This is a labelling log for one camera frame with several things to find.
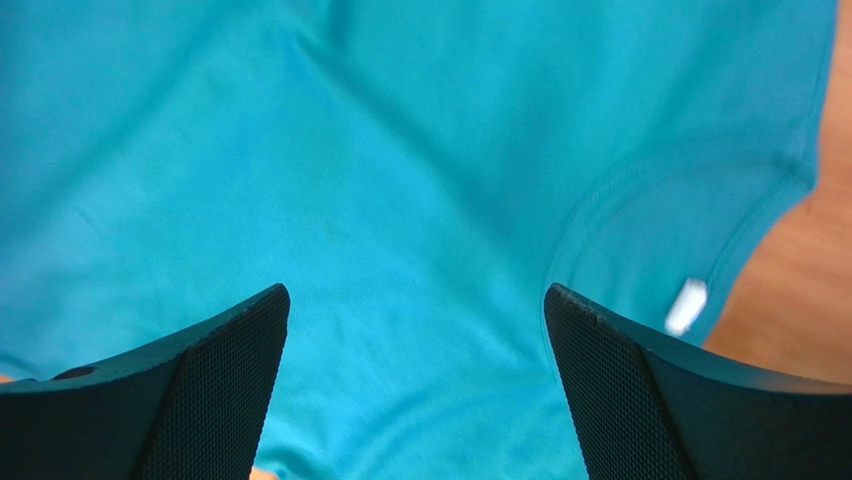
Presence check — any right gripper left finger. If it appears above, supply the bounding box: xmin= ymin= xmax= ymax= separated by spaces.
xmin=1 ymin=284 xmax=290 ymax=479

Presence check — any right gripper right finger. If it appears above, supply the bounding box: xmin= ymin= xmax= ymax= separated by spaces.
xmin=544 ymin=284 xmax=851 ymax=479

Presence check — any teal blue t-shirt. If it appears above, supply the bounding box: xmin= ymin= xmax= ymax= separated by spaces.
xmin=1 ymin=1 xmax=838 ymax=479

